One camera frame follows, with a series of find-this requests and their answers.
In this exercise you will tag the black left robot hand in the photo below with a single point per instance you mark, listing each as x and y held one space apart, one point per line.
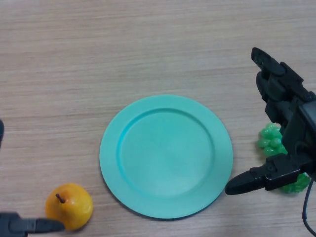
14 224

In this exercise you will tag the green grape bunch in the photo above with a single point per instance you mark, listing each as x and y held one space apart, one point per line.
270 142

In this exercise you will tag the green round plate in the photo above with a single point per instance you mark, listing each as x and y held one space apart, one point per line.
166 158

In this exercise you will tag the yellow pear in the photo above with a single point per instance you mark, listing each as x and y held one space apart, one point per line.
72 205

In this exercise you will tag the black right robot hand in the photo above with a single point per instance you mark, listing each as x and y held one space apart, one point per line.
298 123

